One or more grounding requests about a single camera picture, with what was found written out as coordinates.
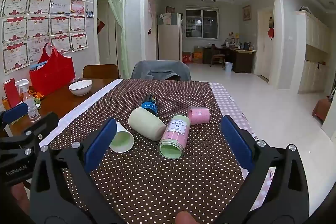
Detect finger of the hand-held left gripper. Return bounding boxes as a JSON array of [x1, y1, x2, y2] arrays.
[[0, 103, 29, 132], [0, 112, 59, 151]]

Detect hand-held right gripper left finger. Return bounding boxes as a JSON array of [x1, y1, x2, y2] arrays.
[[29, 118, 124, 224]]

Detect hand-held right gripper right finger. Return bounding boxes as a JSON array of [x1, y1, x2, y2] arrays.
[[210, 116, 310, 224]]

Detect pink labelled cup green inside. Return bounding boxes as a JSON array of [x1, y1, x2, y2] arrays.
[[157, 114, 191, 161]]

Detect white paper cup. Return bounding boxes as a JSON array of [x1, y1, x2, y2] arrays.
[[109, 121, 135, 153]]

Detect pink dotted cup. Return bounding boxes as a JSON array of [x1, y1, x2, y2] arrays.
[[187, 106, 211, 125]]

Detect cream green cup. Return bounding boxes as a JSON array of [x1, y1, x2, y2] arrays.
[[128, 107, 166, 141]]

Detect black and blue cup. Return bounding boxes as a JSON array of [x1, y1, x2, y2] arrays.
[[140, 94, 159, 117]]

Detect person's right hand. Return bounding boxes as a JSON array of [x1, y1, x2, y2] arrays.
[[175, 211, 200, 224]]

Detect clear spray bottle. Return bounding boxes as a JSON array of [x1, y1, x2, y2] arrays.
[[15, 79, 41, 123]]

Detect white cloth strip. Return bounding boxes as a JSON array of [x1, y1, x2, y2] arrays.
[[39, 79, 124, 147]]

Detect pink checked tablecloth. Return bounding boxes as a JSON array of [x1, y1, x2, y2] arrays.
[[209, 82, 276, 214]]

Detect red tote bag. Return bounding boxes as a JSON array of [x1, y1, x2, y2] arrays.
[[29, 43, 76, 97]]

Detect white bowl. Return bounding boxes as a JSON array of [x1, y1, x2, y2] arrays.
[[69, 80, 93, 96]]

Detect brown polka dot cloth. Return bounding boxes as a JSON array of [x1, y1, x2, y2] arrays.
[[39, 79, 248, 224]]

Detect dark wooden desk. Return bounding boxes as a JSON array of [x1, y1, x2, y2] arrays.
[[203, 46, 256, 73]]

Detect dark wooden desk chair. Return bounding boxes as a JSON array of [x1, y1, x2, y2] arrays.
[[210, 44, 226, 67]]

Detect brown stool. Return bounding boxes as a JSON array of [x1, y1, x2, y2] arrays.
[[312, 97, 332, 122]]

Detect grey jacket on chair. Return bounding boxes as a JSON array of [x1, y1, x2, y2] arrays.
[[130, 60, 192, 81]]

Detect yellow cardboard box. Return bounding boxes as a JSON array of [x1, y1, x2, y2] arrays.
[[194, 47, 204, 64]]

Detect cream door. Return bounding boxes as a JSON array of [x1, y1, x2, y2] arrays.
[[257, 10, 273, 80]]

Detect red hanging ornament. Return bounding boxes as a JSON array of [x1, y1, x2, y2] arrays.
[[266, 17, 275, 41]]

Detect white refrigerator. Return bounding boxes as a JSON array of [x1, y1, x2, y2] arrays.
[[157, 13, 183, 61]]

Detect window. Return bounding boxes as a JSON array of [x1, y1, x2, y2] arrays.
[[186, 9, 219, 39]]

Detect green curtain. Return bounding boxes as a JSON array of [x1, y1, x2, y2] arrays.
[[98, 0, 130, 79]]

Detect group of wall certificates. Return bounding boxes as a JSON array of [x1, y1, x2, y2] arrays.
[[0, 0, 88, 75]]

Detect cream wall cabinet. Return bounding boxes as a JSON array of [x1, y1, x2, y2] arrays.
[[295, 10, 331, 94]]

